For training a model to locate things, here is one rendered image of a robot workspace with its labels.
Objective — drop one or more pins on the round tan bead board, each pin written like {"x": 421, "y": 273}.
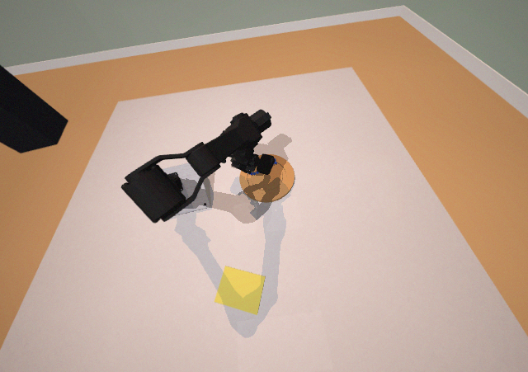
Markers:
{"x": 271, "y": 187}

